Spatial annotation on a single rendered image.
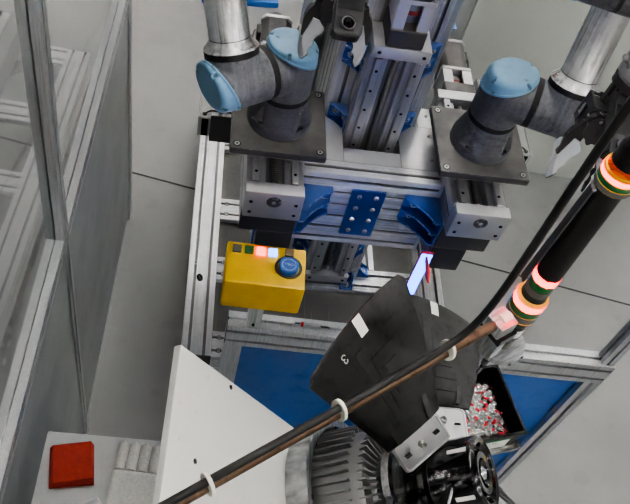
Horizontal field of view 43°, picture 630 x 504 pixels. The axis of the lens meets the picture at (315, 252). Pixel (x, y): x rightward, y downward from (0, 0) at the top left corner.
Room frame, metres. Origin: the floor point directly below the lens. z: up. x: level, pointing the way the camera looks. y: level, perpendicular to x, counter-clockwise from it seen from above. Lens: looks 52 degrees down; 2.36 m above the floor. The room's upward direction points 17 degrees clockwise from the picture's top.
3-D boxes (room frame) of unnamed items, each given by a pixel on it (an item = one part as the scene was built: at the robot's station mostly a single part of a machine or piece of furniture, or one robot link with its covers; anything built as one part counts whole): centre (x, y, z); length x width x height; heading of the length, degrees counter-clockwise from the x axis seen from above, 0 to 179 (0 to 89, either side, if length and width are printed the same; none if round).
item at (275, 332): (1.03, -0.30, 0.82); 0.90 x 0.04 x 0.08; 103
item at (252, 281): (0.94, 0.09, 1.02); 0.16 x 0.10 x 0.11; 103
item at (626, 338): (1.12, -0.72, 0.96); 0.03 x 0.03 x 0.20; 13
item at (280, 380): (1.03, -0.30, 0.45); 0.82 x 0.01 x 0.66; 103
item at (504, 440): (0.88, -0.41, 0.84); 0.22 x 0.17 x 0.07; 119
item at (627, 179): (0.65, -0.28, 1.80); 0.04 x 0.04 x 0.03
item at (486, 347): (0.65, -0.27, 1.50); 0.09 x 0.07 x 0.10; 138
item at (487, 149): (1.51, -0.31, 1.09); 0.15 x 0.15 x 0.10
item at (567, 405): (1.12, -0.72, 0.39); 0.04 x 0.04 x 0.78; 13
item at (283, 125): (1.38, 0.17, 1.09); 0.15 x 0.15 x 0.10
